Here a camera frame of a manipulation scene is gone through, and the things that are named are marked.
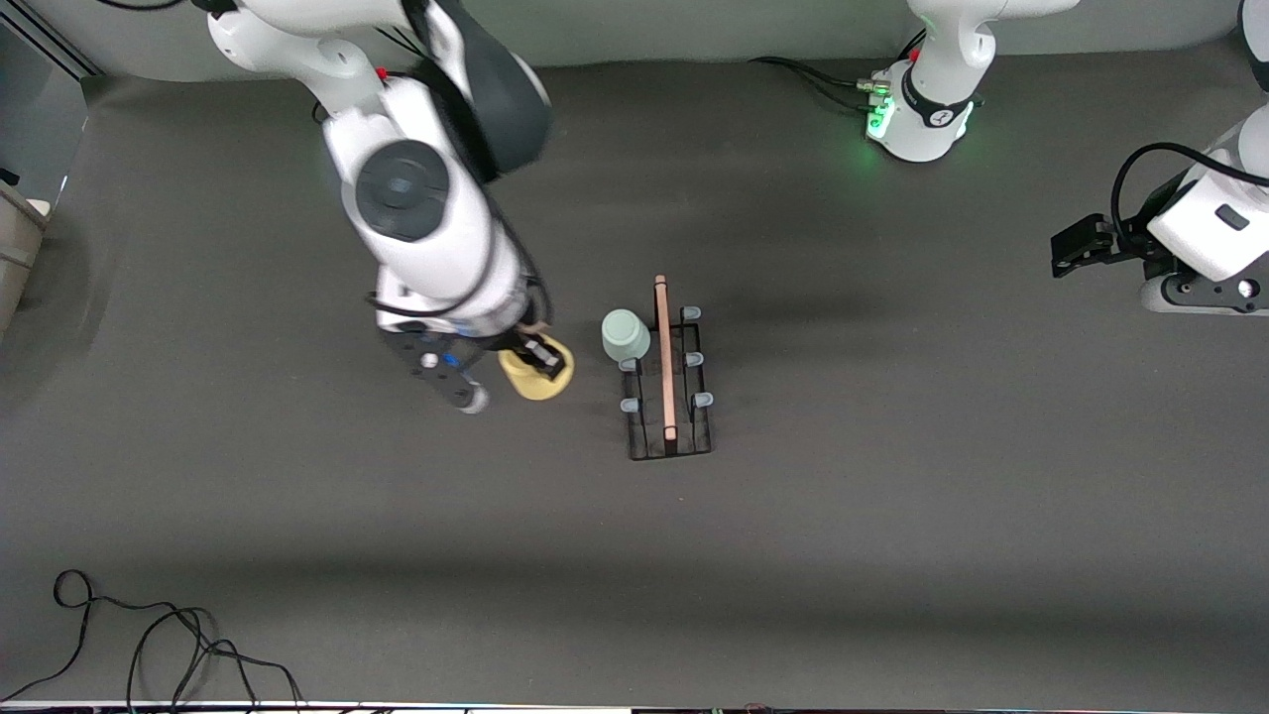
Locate yellow plastic cup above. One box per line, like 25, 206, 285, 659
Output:
498, 335, 576, 402

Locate pale green plastic cup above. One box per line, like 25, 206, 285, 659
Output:
601, 308, 652, 364

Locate black wire cup holder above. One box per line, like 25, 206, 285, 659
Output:
620, 275, 715, 462

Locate beige box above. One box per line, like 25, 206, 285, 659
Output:
0, 178, 51, 333

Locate black left arm wrist cable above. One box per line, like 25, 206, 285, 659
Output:
1110, 142, 1269, 239

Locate black arm wrist cable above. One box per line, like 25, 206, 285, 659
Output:
367, 268, 552, 343
1110, 142, 1269, 239

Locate black right arm wrist cable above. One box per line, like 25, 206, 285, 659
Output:
367, 268, 552, 343

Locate black left arm base cables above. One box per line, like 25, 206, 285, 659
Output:
749, 57, 883, 110

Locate thin black loose cable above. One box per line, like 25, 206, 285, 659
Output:
0, 569, 303, 707

